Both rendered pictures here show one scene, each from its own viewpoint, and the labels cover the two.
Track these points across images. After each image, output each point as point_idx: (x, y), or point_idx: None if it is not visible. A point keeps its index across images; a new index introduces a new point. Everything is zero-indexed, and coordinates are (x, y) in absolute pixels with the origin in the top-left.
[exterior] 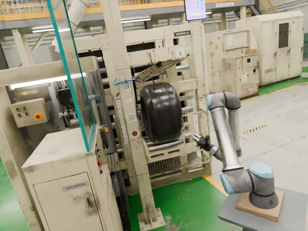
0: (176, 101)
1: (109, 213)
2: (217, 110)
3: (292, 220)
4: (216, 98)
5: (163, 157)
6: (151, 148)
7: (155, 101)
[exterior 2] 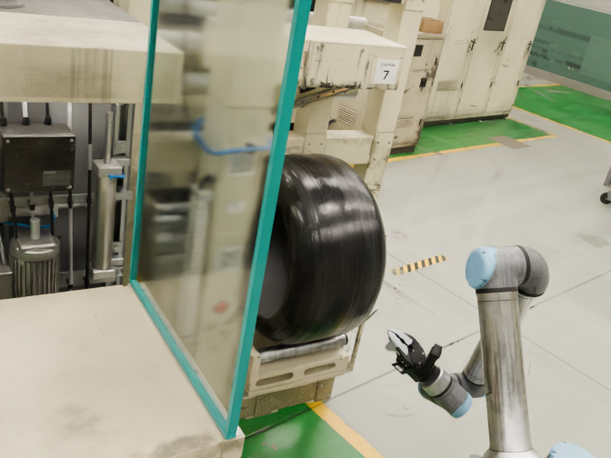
0: (382, 237)
1: None
2: (504, 297)
3: None
4: (506, 264)
5: (289, 385)
6: (264, 358)
7: (330, 230)
